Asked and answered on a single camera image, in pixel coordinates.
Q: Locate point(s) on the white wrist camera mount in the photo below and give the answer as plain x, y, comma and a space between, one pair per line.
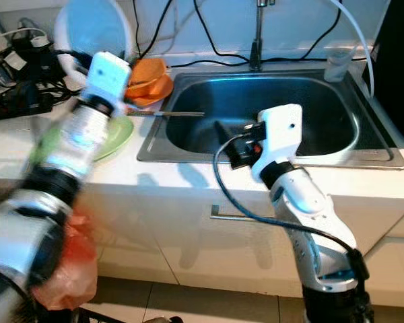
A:
109, 77
279, 131

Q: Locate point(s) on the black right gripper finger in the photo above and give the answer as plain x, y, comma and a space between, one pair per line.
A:
224, 136
261, 117

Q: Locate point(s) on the stainless steel sink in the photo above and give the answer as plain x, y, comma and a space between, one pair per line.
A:
202, 94

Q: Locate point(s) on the clear plastic cup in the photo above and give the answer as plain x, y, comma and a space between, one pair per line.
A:
339, 66

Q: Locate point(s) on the green plate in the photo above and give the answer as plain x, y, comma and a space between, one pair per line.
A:
118, 138

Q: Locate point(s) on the red plastic bag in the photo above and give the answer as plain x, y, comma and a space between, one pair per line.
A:
74, 269

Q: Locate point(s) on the white sink counter cabinet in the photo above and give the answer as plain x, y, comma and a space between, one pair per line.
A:
195, 262

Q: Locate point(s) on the white bowl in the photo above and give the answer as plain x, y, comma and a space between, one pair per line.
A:
94, 30

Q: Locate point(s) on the orange bowl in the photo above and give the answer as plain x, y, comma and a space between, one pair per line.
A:
151, 70

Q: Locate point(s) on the brown wooden chopstick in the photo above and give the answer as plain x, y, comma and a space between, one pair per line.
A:
175, 114

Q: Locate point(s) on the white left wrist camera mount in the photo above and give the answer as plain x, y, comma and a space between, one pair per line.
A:
109, 77

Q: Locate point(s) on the black labelled power adapter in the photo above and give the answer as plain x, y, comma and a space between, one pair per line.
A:
30, 57

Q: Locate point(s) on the metal faucet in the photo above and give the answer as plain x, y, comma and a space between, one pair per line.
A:
257, 47

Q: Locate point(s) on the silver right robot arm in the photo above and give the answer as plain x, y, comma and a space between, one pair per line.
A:
303, 195

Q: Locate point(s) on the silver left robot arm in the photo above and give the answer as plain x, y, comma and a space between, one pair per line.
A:
81, 141

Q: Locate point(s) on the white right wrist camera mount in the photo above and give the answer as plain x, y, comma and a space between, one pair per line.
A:
279, 131

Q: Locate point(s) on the black power strip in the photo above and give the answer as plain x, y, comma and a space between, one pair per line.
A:
17, 106

